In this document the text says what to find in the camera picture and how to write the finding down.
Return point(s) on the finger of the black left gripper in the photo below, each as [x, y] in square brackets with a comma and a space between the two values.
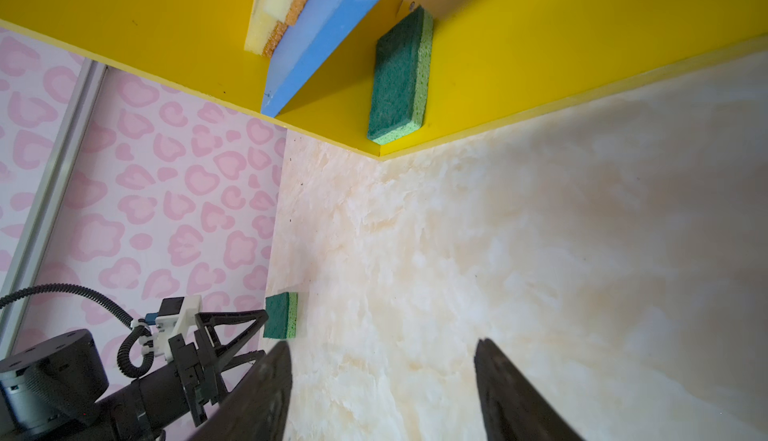
[207, 322]
[223, 362]

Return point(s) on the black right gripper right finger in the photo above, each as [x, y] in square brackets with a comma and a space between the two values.
[512, 408]

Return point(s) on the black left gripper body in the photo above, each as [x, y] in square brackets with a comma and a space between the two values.
[177, 389]

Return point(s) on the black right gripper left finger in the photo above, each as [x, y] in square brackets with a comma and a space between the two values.
[257, 409]

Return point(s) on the green scouring pad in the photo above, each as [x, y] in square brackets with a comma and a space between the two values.
[401, 79]
[282, 310]

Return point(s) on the yellow sponge shelf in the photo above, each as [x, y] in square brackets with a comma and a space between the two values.
[261, 30]

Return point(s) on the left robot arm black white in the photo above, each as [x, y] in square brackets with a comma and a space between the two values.
[56, 389]

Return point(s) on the yellow wooden shelf unit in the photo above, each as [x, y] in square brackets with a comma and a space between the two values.
[493, 62]

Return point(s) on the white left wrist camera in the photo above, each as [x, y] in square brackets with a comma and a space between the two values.
[176, 316]

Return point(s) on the aluminium frame profile left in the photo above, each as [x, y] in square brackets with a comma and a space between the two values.
[40, 224]

